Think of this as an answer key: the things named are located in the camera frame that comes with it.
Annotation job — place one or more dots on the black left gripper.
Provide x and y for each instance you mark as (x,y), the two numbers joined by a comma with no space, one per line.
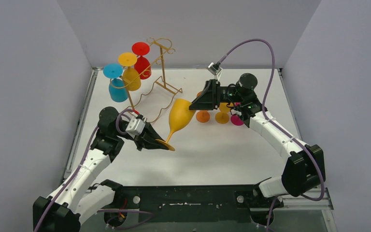
(143,137)

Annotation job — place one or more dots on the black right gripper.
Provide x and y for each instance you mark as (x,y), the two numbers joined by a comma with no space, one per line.
(210,97)

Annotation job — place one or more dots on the orange wine glass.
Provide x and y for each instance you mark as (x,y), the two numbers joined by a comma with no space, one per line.
(203,116)

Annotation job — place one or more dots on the pink wine glass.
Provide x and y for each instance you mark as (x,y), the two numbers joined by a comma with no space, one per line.
(236,120)

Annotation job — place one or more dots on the blue wine glass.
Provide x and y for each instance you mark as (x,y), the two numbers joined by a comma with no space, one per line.
(117,91)

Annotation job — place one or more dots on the yellow wine glass row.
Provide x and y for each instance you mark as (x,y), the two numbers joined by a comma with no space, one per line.
(130,75)

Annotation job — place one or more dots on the red wine glass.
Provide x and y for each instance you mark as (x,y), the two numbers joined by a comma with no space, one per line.
(142,65)

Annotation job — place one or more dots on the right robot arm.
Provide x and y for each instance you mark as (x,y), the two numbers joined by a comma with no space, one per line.
(304,164)

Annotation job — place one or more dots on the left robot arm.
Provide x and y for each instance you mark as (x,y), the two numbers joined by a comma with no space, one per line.
(68,207)

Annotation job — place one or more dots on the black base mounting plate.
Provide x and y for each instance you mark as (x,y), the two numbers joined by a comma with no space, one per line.
(209,203)

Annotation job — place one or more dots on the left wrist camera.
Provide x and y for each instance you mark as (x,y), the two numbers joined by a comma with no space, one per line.
(136,126)

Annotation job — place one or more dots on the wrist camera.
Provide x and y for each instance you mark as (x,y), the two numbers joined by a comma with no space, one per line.
(136,126)
(215,70)

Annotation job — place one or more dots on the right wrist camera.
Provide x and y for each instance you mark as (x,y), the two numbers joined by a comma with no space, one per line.
(215,70)

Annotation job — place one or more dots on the gold wire glass rack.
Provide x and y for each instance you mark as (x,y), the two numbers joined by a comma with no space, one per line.
(156,87)

